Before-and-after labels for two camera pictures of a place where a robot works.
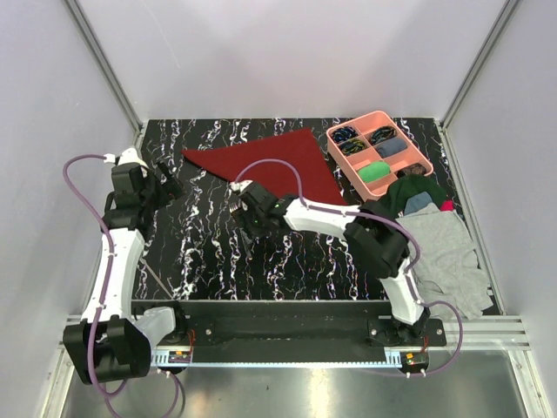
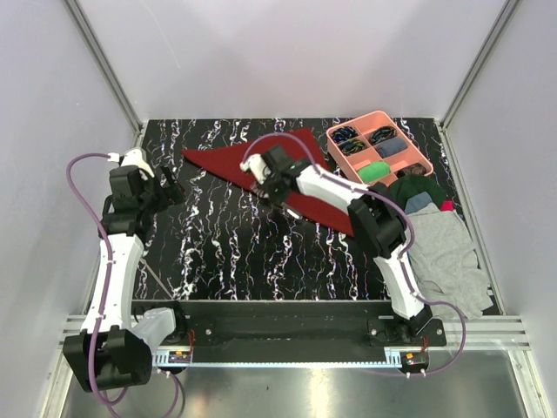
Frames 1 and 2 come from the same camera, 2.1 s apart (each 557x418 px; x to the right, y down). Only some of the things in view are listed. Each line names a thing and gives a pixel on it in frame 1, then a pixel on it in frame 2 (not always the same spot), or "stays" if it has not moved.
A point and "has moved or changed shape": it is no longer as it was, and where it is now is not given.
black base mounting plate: (291, 327) stays
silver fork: (247, 242) has moved or changed shape
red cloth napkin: (225, 158) stays
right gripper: (242, 215) → (264, 180)
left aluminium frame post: (108, 69) stays
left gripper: (172, 185) stays
